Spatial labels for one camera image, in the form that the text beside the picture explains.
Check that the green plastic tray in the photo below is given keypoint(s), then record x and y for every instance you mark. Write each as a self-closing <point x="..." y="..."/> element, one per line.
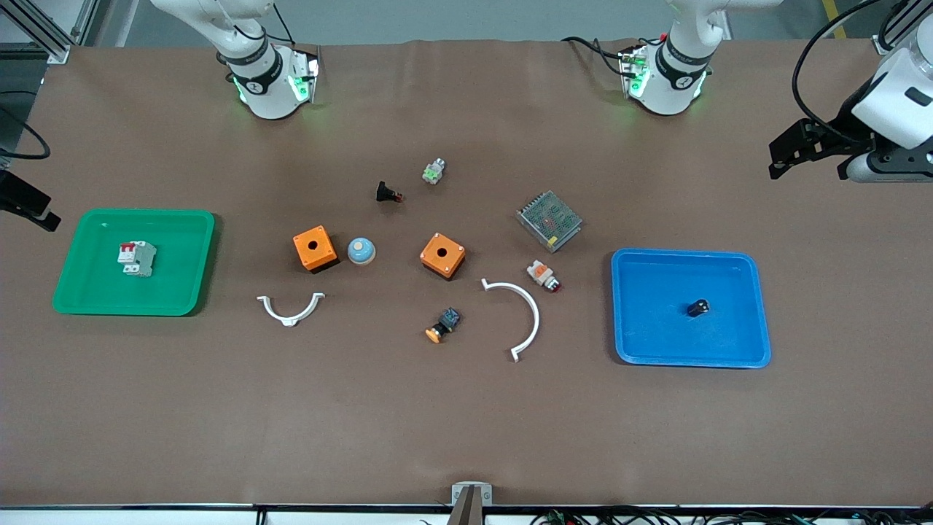
<point x="95" y="284"/>

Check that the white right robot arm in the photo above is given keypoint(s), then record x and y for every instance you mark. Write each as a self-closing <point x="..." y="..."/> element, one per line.
<point x="266" y="87"/>

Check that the blue dome button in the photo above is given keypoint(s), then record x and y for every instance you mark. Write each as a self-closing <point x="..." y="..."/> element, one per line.
<point x="361" y="251"/>

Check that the blue plastic tray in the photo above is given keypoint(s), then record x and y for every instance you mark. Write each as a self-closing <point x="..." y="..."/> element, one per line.
<point x="656" y="321"/>

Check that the brown table cover sheet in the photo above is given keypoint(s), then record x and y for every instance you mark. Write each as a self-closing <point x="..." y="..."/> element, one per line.
<point x="437" y="415"/>

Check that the small white curved bracket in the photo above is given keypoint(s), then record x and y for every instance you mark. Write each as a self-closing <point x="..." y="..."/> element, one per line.
<point x="291" y="319"/>

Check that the white red circuit breaker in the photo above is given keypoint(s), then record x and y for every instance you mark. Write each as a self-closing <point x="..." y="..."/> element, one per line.
<point x="142" y="259"/>

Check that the small black red switch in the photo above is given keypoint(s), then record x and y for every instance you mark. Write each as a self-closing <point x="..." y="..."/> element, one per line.
<point x="383" y="192"/>

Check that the orange black emergency button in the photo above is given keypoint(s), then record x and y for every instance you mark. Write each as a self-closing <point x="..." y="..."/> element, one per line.
<point x="446" y="321"/>

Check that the metal mesh power supply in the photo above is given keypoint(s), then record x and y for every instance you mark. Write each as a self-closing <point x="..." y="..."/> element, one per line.
<point x="550" y="221"/>

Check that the black cylindrical capacitor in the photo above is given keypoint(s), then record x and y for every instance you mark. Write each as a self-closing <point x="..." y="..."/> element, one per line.
<point x="698" y="308"/>

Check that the green white push button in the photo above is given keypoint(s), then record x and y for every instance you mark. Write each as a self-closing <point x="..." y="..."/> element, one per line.
<point x="433" y="173"/>

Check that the large white curved bracket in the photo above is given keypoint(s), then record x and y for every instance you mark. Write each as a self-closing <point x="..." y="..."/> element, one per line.
<point x="536" y="313"/>

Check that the red indicator light switch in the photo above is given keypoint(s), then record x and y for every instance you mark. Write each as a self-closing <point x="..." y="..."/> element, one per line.
<point x="541" y="272"/>

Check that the orange button enclosure box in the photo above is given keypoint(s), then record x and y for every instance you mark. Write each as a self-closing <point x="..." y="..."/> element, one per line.
<point x="324" y="253"/>
<point x="452" y="257"/>

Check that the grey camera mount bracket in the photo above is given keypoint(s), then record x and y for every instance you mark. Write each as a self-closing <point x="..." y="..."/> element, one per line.
<point x="470" y="510"/>

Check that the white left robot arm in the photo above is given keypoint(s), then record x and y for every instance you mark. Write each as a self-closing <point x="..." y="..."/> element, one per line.
<point x="667" y="87"/>

